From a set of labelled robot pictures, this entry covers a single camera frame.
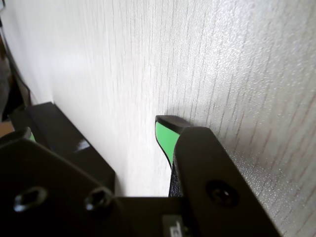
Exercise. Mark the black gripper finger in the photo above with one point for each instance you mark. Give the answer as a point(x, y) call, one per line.
point(205, 160)
point(49, 197)

